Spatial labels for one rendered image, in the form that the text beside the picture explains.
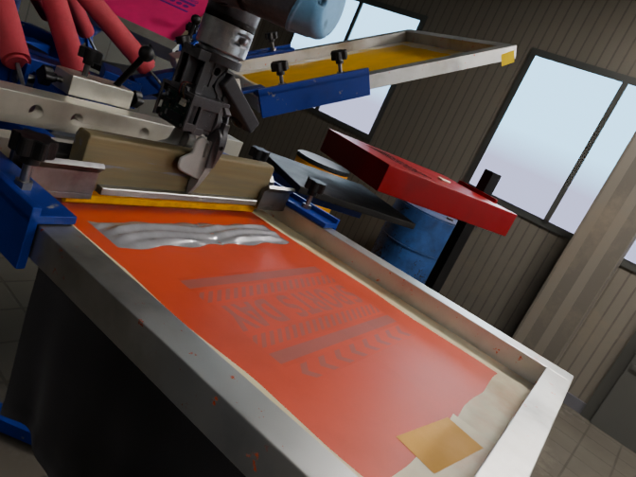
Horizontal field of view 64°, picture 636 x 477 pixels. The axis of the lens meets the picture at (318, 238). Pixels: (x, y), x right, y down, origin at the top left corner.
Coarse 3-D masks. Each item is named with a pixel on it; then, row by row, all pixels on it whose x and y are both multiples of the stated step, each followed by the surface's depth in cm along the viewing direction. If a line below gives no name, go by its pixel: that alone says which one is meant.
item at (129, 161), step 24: (96, 144) 64; (120, 144) 67; (144, 144) 70; (168, 144) 76; (120, 168) 69; (144, 168) 72; (168, 168) 75; (216, 168) 83; (240, 168) 88; (264, 168) 93; (216, 192) 86; (240, 192) 91
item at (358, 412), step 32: (128, 256) 61; (160, 256) 64; (192, 256) 69; (224, 256) 73; (160, 288) 57; (192, 320) 54; (224, 320) 56; (224, 352) 50; (256, 352) 53; (288, 384) 50; (320, 384) 52; (352, 384) 55; (384, 384) 58; (320, 416) 47; (352, 416) 49; (384, 416) 52; (416, 416) 54; (448, 416) 57; (352, 448) 45; (384, 448) 47
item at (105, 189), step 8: (104, 192) 67; (112, 192) 68; (120, 192) 69; (128, 192) 70; (136, 192) 71; (144, 192) 72; (152, 192) 74; (160, 192) 75; (168, 192) 76; (176, 192) 78; (184, 192) 80; (192, 192) 82; (176, 200) 78; (184, 200) 79; (192, 200) 81; (200, 200) 82; (208, 200) 84; (216, 200) 85; (224, 200) 87; (232, 200) 88; (240, 200) 90; (248, 200) 92
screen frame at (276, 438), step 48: (0, 144) 70; (48, 240) 50; (336, 240) 96; (96, 288) 46; (384, 288) 91; (144, 336) 43; (192, 336) 44; (480, 336) 82; (192, 384) 40; (240, 384) 41; (240, 432) 37; (288, 432) 38; (528, 432) 54
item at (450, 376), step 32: (224, 224) 86; (256, 256) 79; (288, 256) 85; (352, 288) 84; (384, 352) 66; (416, 352) 70; (448, 352) 75; (416, 384) 61; (448, 384) 65; (480, 384) 69
